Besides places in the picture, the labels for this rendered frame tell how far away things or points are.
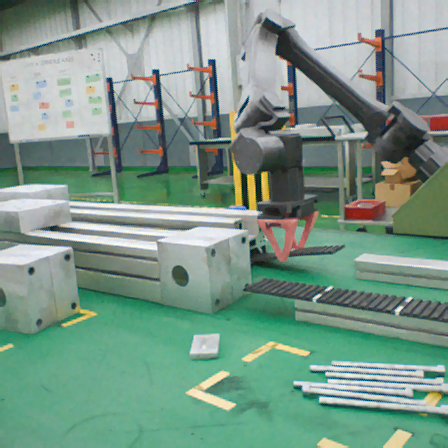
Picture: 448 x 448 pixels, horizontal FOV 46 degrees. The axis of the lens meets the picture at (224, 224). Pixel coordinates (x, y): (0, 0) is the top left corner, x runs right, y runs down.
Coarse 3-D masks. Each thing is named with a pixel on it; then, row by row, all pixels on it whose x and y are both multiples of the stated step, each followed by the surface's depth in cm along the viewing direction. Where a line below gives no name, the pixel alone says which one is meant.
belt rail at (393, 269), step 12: (360, 264) 81; (372, 264) 79; (384, 264) 78; (396, 264) 77; (408, 264) 76; (420, 264) 76; (432, 264) 76; (444, 264) 75; (360, 276) 81; (372, 276) 80; (384, 276) 79; (396, 276) 78; (408, 276) 77; (420, 276) 76; (432, 276) 75; (444, 276) 73; (444, 288) 74
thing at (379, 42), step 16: (384, 32) 791; (416, 32) 754; (320, 48) 857; (384, 48) 795; (288, 64) 895; (384, 64) 800; (288, 80) 902; (384, 80) 805; (384, 96) 809; (432, 96) 757; (416, 112) 775; (384, 160) 829; (368, 176) 786
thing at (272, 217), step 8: (272, 208) 87; (264, 216) 86; (272, 216) 85; (280, 216) 84; (264, 224) 86; (272, 224) 86; (280, 224) 85; (288, 224) 83; (296, 224) 84; (264, 232) 87; (272, 232) 88; (288, 232) 84; (272, 240) 87; (288, 240) 85; (288, 248) 86; (280, 256) 88
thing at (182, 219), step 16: (80, 208) 124; (96, 208) 121; (112, 208) 117; (128, 208) 114; (144, 208) 112; (160, 208) 109; (176, 208) 108; (192, 208) 106; (208, 208) 104; (96, 224) 110; (112, 224) 108; (128, 224) 106; (144, 224) 104; (160, 224) 100; (176, 224) 97; (192, 224) 95; (208, 224) 93; (224, 224) 91; (240, 224) 92; (256, 224) 96; (256, 240) 95
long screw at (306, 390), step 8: (304, 392) 48; (312, 392) 48; (320, 392) 48; (328, 392) 48; (336, 392) 47; (344, 392) 47; (368, 400) 46; (376, 400) 46; (384, 400) 46; (392, 400) 46; (400, 400) 46; (408, 400) 45; (416, 400) 45; (424, 400) 45
